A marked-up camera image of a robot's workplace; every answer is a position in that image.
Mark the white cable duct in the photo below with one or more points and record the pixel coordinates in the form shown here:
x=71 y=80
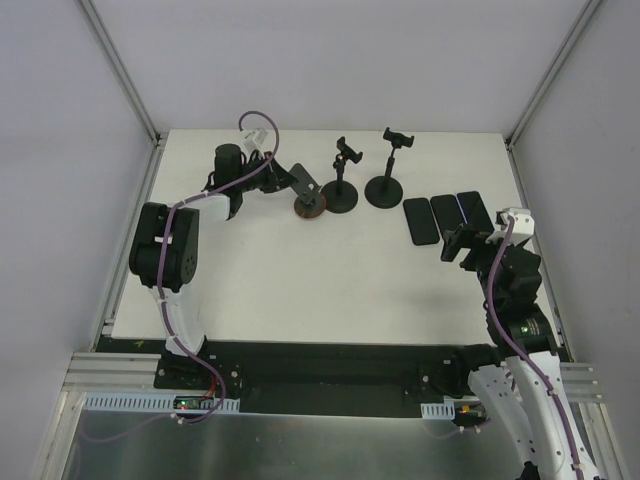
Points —
x=148 y=403
x=438 y=411

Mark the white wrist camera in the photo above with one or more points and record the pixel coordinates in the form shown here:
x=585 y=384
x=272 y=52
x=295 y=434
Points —
x=521 y=223
x=253 y=140

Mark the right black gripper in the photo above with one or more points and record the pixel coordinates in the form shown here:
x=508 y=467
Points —
x=463 y=245

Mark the left white cable duct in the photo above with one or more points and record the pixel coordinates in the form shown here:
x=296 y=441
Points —
x=148 y=403

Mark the black round-base phone stand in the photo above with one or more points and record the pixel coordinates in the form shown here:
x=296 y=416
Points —
x=384 y=191

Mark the light blue cased phone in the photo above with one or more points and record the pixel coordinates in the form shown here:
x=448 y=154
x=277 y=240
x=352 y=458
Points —
x=474 y=211

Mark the right aluminium frame post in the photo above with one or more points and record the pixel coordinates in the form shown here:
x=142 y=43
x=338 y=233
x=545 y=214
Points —
x=583 y=21

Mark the left aluminium frame post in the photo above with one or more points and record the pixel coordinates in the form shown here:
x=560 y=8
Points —
x=109 y=50

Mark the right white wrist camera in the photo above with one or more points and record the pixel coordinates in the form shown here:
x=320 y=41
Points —
x=521 y=223

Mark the aluminium frame post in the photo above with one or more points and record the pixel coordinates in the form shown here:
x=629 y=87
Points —
x=109 y=50
x=583 y=21

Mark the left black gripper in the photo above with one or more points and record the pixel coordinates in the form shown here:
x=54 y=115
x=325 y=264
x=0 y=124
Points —
x=281 y=176

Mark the black phone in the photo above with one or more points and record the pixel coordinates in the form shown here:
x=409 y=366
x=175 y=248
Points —
x=421 y=222
x=447 y=212

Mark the wooden-base phone stand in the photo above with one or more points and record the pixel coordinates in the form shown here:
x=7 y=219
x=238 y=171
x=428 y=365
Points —
x=310 y=203

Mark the right white cable duct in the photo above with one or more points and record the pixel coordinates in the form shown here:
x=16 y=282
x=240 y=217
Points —
x=438 y=411

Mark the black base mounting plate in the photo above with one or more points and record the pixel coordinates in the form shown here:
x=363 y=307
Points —
x=387 y=381

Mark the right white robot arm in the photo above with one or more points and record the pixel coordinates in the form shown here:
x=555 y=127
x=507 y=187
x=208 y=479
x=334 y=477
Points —
x=517 y=377

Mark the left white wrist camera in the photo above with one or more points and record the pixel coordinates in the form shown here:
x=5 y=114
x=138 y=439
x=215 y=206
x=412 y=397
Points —
x=253 y=140

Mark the horizontal aluminium rail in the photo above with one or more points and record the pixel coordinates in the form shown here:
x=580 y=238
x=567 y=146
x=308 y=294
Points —
x=123 y=372

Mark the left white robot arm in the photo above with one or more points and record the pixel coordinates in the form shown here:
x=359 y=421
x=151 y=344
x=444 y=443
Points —
x=164 y=252

